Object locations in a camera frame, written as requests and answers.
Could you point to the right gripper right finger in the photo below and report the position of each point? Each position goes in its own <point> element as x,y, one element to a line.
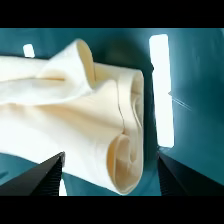
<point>180,178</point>

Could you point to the cream shirt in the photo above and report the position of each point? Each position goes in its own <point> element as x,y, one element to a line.
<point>86,126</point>

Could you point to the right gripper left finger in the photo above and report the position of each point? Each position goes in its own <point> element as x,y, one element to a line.
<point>41,178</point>

